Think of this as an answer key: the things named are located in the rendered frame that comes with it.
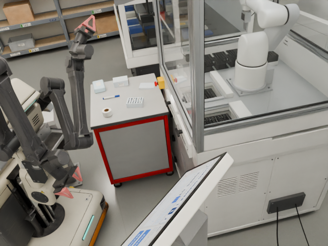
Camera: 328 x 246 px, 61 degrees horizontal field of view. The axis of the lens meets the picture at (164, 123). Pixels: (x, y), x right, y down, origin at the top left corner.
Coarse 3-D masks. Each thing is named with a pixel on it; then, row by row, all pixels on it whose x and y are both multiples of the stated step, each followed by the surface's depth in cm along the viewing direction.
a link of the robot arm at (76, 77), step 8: (72, 64) 133; (80, 64) 136; (72, 72) 133; (80, 72) 135; (72, 80) 134; (80, 80) 135; (72, 88) 135; (80, 88) 134; (72, 96) 135; (80, 96) 134; (72, 104) 135; (80, 104) 133; (80, 112) 133; (80, 120) 132; (80, 128) 132; (72, 136) 130; (72, 144) 131
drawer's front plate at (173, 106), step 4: (168, 92) 195; (168, 96) 192; (168, 100) 196; (172, 100) 187; (172, 104) 183; (172, 108) 185; (176, 108) 179; (176, 112) 177; (176, 120) 180; (176, 124) 183
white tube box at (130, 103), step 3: (129, 99) 216; (132, 99) 216; (135, 99) 215; (141, 99) 215; (126, 102) 213; (129, 102) 212; (132, 102) 213; (135, 102) 213; (138, 102) 212; (141, 102) 211; (126, 105) 213; (129, 105) 212; (132, 105) 212; (135, 105) 212; (138, 105) 212; (141, 105) 212
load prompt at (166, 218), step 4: (212, 164) 106; (208, 168) 106; (204, 172) 106; (200, 176) 105; (196, 180) 105; (192, 184) 104; (196, 184) 100; (188, 188) 103; (192, 188) 99; (188, 192) 99; (184, 196) 98; (180, 200) 98; (176, 204) 97; (180, 204) 94; (172, 208) 96; (176, 208) 93; (168, 212) 96; (172, 212) 93; (168, 216) 92; (164, 220) 92
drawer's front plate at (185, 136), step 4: (176, 116) 175; (180, 120) 169; (180, 124) 166; (180, 128) 169; (184, 128) 163; (184, 132) 160; (184, 136) 159; (184, 140) 162; (188, 140) 154; (184, 144) 165; (188, 144) 152; (188, 148) 155; (188, 152) 157; (188, 156) 160
